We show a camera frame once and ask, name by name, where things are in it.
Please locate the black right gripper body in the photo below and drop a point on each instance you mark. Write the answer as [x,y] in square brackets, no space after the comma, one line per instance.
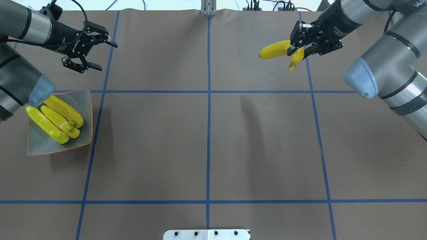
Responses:
[334,23]

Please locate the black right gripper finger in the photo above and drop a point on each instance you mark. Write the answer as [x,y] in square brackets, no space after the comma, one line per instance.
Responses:
[307,52]
[296,47]

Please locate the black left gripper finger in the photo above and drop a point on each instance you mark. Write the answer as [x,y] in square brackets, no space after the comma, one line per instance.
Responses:
[110,42]
[80,68]

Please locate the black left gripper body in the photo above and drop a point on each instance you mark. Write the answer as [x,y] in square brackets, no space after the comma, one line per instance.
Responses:
[61,35]

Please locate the yellow single banana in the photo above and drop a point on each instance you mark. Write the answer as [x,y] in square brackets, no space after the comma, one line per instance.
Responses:
[69,127]

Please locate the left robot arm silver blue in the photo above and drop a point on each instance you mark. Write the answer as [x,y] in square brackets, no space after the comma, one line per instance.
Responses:
[21,83]

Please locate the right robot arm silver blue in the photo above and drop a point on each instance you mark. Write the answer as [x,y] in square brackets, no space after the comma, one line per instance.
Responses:
[385,70]

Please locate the grey square plate orange rim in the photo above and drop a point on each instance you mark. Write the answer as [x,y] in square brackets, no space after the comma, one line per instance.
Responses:
[39,143]

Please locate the brown paper table mat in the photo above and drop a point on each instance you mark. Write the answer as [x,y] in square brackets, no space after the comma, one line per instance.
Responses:
[192,130]

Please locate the aluminium frame post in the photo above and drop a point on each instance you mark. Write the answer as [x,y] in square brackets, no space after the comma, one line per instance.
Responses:
[209,8]

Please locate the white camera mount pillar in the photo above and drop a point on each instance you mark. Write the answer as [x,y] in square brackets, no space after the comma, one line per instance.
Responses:
[207,234]

